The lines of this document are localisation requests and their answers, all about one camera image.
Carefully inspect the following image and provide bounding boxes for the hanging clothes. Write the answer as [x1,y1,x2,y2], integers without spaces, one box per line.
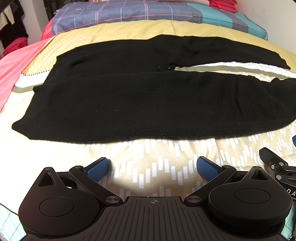
[1,1,29,49]

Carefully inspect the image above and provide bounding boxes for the blue plaid folded quilt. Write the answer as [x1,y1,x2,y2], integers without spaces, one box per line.
[51,1,268,40]

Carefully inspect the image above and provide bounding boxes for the pink fleece blanket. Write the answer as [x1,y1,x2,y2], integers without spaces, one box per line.
[0,18,55,112]

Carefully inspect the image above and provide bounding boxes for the red folded cloth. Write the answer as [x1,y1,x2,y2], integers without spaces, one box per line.
[209,0,237,13]

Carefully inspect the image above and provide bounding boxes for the black knit pants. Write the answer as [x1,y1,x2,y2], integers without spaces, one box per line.
[12,35,295,143]

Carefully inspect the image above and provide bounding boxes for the yellow patterned bedspread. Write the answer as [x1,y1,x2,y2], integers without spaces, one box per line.
[0,19,296,241]

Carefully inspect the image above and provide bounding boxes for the red clothes pile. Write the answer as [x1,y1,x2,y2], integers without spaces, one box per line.
[3,37,28,56]

